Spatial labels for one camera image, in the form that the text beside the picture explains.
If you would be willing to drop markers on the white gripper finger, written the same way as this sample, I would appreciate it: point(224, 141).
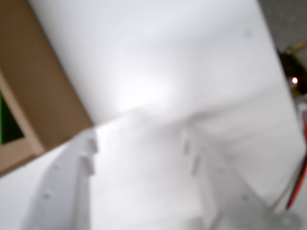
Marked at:
point(230, 198)
point(64, 191)

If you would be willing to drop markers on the brown cardboard box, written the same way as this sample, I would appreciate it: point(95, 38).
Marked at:
point(43, 83)

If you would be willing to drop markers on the black device with red light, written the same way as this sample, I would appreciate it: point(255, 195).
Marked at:
point(290, 69)

